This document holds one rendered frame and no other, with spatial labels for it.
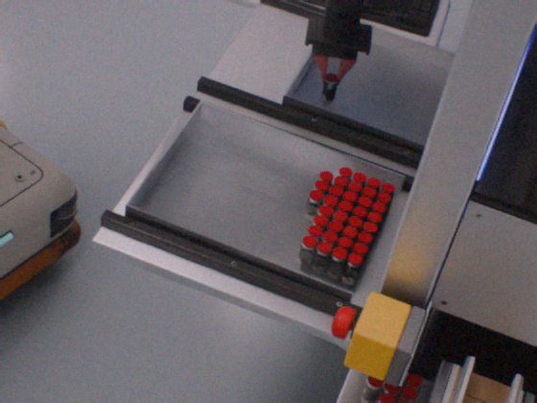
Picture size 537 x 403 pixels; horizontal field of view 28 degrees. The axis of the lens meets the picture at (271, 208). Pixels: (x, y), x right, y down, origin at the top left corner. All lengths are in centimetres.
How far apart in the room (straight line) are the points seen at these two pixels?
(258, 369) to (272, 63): 88
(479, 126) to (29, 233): 146
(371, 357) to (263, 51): 74
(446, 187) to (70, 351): 144
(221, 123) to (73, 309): 97
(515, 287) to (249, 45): 78
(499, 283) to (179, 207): 51
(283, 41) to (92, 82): 131
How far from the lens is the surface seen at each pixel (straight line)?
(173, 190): 159
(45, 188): 243
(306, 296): 146
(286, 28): 193
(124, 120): 302
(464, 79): 111
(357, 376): 142
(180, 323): 254
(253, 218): 157
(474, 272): 128
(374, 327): 128
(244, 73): 181
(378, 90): 183
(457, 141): 116
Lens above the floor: 201
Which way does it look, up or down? 45 degrees down
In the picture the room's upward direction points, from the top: 11 degrees clockwise
